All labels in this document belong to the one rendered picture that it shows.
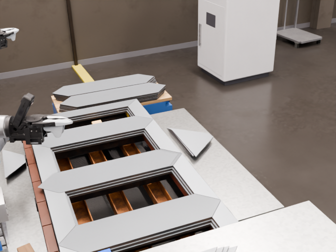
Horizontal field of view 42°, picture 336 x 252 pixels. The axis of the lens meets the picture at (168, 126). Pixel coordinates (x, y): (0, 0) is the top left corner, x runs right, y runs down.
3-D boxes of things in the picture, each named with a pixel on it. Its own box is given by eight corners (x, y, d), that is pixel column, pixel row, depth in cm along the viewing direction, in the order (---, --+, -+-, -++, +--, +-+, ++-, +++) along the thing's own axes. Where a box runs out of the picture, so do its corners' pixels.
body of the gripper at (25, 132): (49, 136, 151) (15, 136, 152) (47, 112, 148) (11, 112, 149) (43, 144, 144) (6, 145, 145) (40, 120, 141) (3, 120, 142)
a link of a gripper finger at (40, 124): (58, 123, 146) (32, 123, 146) (57, 118, 145) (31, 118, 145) (54, 128, 141) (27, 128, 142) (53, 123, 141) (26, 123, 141)
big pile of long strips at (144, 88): (152, 78, 352) (152, 71, 349) (171, 97, 319) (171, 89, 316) (51, 95, 327) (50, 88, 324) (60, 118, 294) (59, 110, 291)
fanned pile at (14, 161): (22, 146, 284) (21, 141, 282) (29, 178, 252) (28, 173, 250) (2, 150, 280) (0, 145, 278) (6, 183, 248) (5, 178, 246)
